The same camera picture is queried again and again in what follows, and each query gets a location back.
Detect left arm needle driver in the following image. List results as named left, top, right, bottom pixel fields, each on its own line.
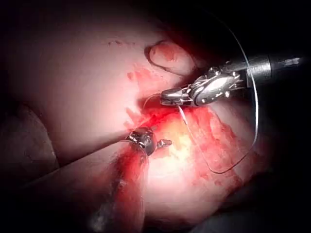
left=124, top=127, right=158, bottom=156

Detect blue thread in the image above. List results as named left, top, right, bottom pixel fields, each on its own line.
left=185, top=6, right=259, bottom=174

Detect tissue pad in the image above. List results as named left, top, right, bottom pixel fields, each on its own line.
left=0, top=7, right=277, bottom=233

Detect right arm needle driver jaw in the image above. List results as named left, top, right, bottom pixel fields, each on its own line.
left=161, top=85, right=193, bottom=99
left=160, top=95, right=194, bottom=106

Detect curved steel needle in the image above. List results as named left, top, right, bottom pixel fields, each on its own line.
left=142, top=95, right=189, bottom=126

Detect right arm needle driver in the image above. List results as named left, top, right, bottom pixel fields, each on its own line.
left=188, top=61, right=249, bottom=107

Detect left arm needle driver jaw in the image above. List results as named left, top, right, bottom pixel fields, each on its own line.
left=156, top=139, right=173, bottom=150

